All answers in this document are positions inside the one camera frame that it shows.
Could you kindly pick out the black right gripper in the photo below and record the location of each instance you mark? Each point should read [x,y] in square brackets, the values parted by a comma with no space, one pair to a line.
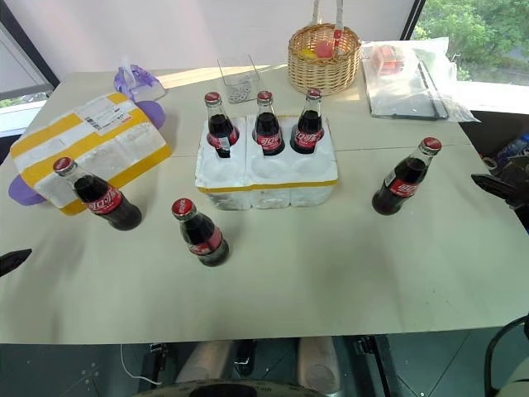
[522,202]

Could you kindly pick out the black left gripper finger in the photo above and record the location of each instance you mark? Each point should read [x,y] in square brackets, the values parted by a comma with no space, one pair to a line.
[12,259]

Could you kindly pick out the glass cola bottle red label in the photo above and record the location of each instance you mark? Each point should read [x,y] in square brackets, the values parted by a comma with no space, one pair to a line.
[268,132]
[105,202]
[308,132]
[202,240]
[403,184]

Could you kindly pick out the white foam lid yellow tape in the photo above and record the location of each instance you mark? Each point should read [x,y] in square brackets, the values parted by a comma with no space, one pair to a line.
[91,149]

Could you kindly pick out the white foam bottle tray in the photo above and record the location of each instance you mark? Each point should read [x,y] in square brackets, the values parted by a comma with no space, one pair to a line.
[268,178]

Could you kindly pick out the glass cola bottle hanging tag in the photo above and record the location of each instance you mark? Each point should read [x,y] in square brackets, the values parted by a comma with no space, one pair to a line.
[221,126]

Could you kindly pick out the clear plastic container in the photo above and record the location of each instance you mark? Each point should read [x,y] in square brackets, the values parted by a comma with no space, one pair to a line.
[240,84]

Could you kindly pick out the blue and black clutter pile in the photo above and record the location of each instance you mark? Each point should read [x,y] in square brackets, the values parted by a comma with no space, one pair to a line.
[512,153]

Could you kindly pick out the clear plastic bag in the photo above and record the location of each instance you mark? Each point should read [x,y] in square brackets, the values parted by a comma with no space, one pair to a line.
[413,89]

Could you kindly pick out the orange packet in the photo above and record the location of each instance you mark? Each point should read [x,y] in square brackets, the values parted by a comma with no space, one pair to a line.
[386,60]

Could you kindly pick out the purple plastic tray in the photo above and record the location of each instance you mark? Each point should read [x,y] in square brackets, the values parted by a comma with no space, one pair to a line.
[153,113]

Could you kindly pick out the woven wicker basket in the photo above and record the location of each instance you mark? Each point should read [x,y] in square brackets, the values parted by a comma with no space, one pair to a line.
[322,68]

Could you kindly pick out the purple tissue packet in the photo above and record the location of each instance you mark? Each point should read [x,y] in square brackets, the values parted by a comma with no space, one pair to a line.
[136,80]

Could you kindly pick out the silver rounded robot leg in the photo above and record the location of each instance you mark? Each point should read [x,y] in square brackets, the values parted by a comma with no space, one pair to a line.
[320,364]
[204,364]

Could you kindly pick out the pink ball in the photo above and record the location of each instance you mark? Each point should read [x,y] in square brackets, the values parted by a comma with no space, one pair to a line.
[325,47]

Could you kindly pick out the yellow toy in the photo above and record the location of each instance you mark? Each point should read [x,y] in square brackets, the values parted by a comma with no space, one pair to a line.
[308,54]

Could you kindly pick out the black table frame bracket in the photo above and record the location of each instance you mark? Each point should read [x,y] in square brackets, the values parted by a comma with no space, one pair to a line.
[157,362]
[374,360]

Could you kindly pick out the black window frame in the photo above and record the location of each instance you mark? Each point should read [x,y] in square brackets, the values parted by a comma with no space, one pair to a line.
[411,18]

